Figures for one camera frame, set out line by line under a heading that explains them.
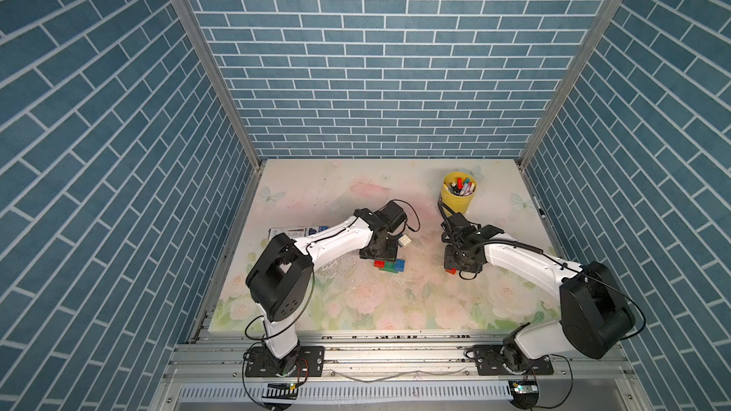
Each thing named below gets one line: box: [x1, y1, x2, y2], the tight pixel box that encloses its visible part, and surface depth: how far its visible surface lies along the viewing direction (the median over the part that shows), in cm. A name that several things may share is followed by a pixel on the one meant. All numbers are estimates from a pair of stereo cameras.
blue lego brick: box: [394, 258, 406, 273], surface depth 90 cm
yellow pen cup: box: [440, 171, 477, 217], surface depth 98 cm
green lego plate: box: [378, 259, 399, 274], surface depth 91 cm
